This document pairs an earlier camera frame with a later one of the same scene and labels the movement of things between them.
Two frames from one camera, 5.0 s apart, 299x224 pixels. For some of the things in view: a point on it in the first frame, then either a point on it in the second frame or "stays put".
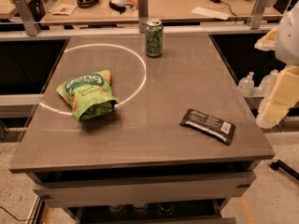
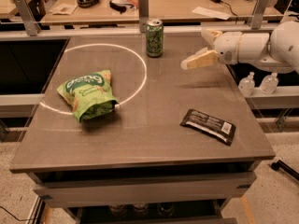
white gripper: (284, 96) to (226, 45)
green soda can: (154, 37) stays put
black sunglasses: (120, 7) stays put
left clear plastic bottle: (246, 85) stays put
